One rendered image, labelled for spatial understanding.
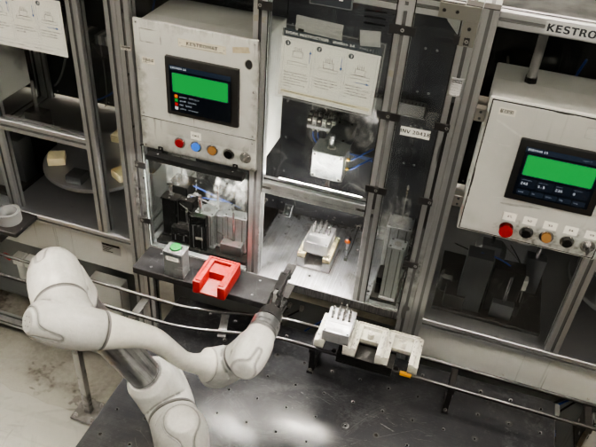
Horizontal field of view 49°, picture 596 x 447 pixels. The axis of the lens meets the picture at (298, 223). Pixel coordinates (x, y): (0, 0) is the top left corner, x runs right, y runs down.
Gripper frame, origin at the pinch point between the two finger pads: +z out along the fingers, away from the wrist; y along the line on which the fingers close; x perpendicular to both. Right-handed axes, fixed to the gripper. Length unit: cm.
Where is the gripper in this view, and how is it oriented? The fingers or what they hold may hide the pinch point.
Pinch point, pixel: (288, 279)
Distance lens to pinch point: 216.5
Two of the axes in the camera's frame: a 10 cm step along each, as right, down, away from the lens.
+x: -9.5, -2.4, 2.1
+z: 3.1, -5.6, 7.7
